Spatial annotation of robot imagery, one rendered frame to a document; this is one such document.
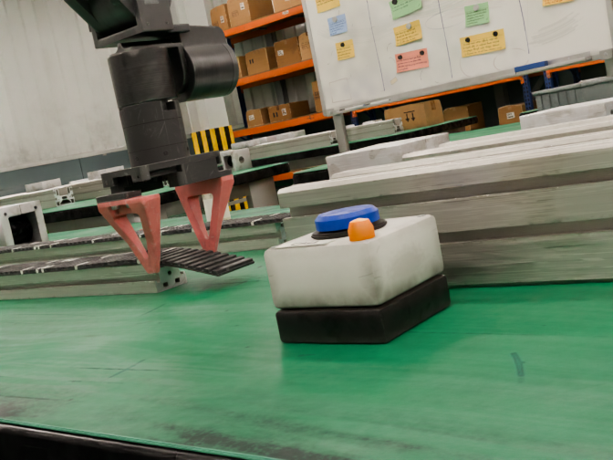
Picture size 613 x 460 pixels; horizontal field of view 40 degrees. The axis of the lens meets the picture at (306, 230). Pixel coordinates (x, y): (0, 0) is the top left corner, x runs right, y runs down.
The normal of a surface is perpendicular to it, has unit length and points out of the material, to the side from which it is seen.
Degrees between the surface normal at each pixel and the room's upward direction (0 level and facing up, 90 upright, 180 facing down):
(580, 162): 90
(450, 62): 90
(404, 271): 90
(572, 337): 0
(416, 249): 90
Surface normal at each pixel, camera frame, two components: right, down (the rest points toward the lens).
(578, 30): -0.62, 0.22
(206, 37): 0.71, -0.04
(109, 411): -0.19, -0.97
